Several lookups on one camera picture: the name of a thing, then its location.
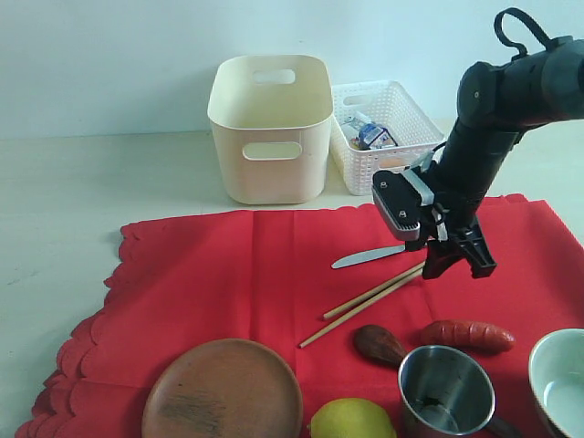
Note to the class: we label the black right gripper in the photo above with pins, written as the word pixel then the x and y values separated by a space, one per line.
pixel 472 156

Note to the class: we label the red sausage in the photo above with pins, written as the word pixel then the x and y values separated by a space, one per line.
pixel 468 334

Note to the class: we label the fried chicken nugget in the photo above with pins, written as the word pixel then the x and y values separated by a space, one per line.
pixel 392 162

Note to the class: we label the dark brown chicken drumstick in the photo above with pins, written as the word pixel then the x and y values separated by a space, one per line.
pixel 377 344

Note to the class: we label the stainless steel cup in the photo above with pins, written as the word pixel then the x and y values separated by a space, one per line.
pixel 446 393

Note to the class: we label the yellow lemon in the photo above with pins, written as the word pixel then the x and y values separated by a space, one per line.
pixel 351 417

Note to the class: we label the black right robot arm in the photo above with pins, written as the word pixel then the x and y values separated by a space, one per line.
pixel 496 107

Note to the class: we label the silver table knife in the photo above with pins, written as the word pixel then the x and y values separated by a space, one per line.
pixel 367 256

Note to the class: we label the red scalloped cloth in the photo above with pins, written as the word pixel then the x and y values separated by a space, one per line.
pixel 267 276

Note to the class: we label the pale green ceramic bowl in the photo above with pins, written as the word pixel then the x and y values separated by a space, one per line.
pixel 555 372

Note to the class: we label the white perforated plastic basket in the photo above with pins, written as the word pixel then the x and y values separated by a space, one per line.
pixel 388 103

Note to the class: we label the cream plastic storage bin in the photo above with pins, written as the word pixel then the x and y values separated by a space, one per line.
pixel 271 121

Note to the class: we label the brown wooden plate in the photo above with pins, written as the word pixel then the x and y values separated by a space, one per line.
pixel 225 388

